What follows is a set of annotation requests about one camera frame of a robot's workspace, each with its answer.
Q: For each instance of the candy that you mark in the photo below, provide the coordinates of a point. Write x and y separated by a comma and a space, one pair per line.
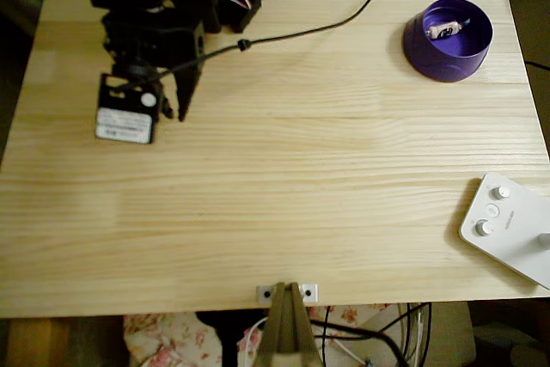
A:
442, 32

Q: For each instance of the purple bowl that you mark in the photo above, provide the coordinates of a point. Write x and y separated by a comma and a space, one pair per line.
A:
447, 66

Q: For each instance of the floral cloth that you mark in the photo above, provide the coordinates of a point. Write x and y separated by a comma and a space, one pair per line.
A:
163, 341

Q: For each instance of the wooden table leg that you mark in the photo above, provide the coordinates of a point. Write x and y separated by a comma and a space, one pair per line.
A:
38, 341

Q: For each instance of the metal table clamp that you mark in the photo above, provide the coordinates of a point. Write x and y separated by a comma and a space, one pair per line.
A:
285, 332

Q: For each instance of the beige box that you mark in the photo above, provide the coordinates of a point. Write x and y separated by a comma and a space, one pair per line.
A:
451, 332

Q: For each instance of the white lamp base with knobs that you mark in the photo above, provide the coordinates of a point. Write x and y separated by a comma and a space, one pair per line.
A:
515, 246

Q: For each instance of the silver metal bracket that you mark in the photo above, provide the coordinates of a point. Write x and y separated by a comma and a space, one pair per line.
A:
313, 289

